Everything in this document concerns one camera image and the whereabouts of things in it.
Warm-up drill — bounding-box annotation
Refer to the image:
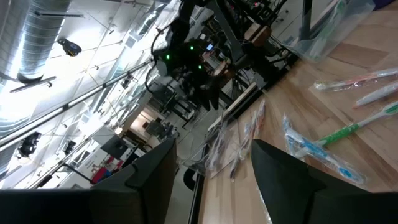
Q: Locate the blue toothbrush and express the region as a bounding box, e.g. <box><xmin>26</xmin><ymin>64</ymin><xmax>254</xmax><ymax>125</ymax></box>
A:
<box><xmin>228</xmin><ymin>119</ymin><xmax>257</xmax><ymax>182</ymax></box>
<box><xmin>281</xmin><ymin>114</ymin><xmax>367</xmax><ymax>186</ymax></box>

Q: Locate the black monitor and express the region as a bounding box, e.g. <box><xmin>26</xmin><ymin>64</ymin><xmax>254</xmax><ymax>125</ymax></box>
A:
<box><xmin>99</xmin><ymin>133</ymin><xmax>133</xmax><ymax>160</ymax></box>

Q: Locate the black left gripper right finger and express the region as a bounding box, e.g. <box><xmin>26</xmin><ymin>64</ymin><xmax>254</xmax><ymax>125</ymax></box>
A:
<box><xmin>251</xmin><ymin>139</ymin><xmax>368</xmax><ymax>224</ymax></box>

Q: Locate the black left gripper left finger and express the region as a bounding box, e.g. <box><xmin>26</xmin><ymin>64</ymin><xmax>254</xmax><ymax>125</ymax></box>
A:
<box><xmin>90</xmin><ymin>138</ymin><xmax>178</xmax><ymax>224</ymax></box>

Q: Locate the dark purple paper sheet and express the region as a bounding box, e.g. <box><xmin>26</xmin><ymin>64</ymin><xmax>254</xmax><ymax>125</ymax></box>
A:
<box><xmin>371</xmin><ymin>0</ymin><xmax>398</xmax><ymax>11</ymax></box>

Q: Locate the small clear plastic tub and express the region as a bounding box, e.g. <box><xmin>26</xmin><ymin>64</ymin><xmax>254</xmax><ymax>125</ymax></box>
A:
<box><xmin>287</xmin><ymin>0</ymin><xmax>377</xmax><ymax>63</ymax></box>

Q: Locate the green toothbrush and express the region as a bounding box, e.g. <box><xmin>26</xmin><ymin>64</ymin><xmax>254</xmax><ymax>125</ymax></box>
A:
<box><xmin>315</xmin><ymin>101</ymin><xmax>398</xmax><ymax>147</ymax></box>
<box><xmin>306</xmin><ymin>0</ymin><xmax>348</xmax><ymax>60</ymax></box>

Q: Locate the black ceiling camera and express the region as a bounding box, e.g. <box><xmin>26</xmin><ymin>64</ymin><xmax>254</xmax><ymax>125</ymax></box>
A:
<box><xmin>57</xmin><ymin>37</ymin><xmax>82</xmax><ymax>57</ymax></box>
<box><xmin>63</xmin><ymin>139</ymin><xmax>78</xmax><ymax>156</ymax></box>
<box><xmin>17</xmin><ymin>131</ymin><xmax>43</xmax><ymax>158</ymax></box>

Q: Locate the black rig strut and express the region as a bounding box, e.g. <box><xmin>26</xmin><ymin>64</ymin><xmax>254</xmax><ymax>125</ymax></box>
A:
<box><xmin>300</xmin><ymin>0</ymin><xmax>313</xmax><ymax>41</ymax></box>

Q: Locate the black rig post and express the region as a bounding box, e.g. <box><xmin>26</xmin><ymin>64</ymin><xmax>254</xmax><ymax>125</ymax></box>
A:
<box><xmin>205</xmin><ymin>0</ymin><xmax>249</xmax><ymax>63</ymax></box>

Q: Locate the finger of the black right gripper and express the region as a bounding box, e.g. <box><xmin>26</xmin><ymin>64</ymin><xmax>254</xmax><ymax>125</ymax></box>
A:
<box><xmin>186</xmin><ymin>82</ymin><xmax>208</xmax><ymax>110</ymax></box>
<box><xmin>205</xmin><ymin>82</ymin><xmax>222</xmax><ymax>111</ymax></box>

